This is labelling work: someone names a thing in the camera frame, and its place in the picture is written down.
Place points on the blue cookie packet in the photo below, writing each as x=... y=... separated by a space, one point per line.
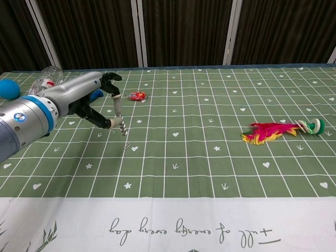
x=98 y=93

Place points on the green grid pattern tablecloth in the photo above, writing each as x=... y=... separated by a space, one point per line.
x=183 y=168

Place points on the small metal paper clip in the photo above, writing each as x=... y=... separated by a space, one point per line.
x=127 y=146

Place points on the red candy wrapper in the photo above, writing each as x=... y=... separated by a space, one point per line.
x=136 y=96

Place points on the metal bead chain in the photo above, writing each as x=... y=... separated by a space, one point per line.
x=123 y=128

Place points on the colourful feather shuttlecock green base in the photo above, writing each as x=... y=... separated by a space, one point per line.
x=270 y=131

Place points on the blue ball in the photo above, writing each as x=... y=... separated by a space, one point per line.
x=8 y=89

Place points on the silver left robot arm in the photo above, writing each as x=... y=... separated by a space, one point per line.
x=23 y=123

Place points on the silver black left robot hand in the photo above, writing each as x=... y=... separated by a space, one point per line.
x=76 y=90

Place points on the clear plastic bottle white cap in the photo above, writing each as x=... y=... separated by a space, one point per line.
x=52 y=74

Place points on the white screen frame post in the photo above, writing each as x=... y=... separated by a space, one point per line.
x=139 y=34
x=231 y=34
x=44 y=34
x=333 y=56

